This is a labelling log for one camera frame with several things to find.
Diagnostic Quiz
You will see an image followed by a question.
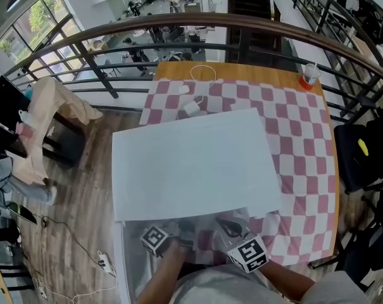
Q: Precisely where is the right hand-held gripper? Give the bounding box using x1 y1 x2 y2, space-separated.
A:
215 217 268 274

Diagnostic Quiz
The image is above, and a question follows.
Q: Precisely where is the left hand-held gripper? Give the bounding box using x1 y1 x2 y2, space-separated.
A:
140 218 197 258

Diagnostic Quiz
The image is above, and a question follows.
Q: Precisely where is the white microwave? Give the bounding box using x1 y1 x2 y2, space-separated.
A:
111 108 283 304

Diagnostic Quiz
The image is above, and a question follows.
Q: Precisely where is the person's right forearm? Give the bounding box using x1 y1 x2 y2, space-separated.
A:
260 260 316 301

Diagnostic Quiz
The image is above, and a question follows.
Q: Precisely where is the person's left forearm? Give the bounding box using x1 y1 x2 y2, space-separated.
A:
137 245 192 304

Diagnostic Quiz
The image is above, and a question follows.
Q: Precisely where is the person's grey shirt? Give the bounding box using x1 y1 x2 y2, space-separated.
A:
172 263 367 304

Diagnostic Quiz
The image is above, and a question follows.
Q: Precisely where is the pink white checkered tablecloth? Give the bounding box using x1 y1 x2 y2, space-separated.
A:
139 78 337 265

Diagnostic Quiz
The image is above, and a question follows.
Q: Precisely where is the white power brick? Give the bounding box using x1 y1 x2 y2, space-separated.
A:
182 95 208 117

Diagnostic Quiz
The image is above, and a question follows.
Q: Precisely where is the black office chair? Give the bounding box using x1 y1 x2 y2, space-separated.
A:
333 108 383 196
308 182 383 293

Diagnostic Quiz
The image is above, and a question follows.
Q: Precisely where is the dark wooden table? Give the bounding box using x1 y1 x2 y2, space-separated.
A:
41 111 88 171

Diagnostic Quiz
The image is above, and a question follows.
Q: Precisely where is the small white power strip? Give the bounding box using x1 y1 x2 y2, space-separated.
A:
35 280 49 299

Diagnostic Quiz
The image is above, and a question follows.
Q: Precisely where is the small yellow object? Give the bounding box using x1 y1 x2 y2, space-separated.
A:
357 139 370 157

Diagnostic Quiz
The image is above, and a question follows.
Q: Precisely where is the wooden table with white legs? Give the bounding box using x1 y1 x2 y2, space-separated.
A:
139 61 341 267

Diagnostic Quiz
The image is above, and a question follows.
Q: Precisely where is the clear plastic cup red sleeve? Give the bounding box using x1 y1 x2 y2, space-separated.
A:
298 62 323 91

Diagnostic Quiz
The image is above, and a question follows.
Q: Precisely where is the beige tablecloth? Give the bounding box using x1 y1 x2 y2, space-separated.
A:
12 76 104 185

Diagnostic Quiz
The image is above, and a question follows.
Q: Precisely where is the pink packet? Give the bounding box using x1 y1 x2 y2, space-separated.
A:
16 122 34 137

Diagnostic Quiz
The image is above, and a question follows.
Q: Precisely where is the black monitor on side table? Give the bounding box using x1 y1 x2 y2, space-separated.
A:
0 74 32 158

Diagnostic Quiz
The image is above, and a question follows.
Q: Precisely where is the wood-topped metal railing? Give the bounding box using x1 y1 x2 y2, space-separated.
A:
3 11 383 127

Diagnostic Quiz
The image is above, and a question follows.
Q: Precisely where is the dark staircase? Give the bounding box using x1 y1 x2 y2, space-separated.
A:
227 0 275 67

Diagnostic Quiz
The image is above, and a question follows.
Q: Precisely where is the large glass window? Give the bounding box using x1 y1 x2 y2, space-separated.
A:
0 0 85 67

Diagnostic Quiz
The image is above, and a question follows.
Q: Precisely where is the white floor cable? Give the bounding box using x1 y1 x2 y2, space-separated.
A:
32 264 120 304

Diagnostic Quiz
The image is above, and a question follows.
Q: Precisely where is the black floor cable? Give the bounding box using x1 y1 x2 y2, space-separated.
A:
32 213 116 277

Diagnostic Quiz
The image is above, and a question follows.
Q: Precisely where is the white charger cable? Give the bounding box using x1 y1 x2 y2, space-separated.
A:
189 64 218 89

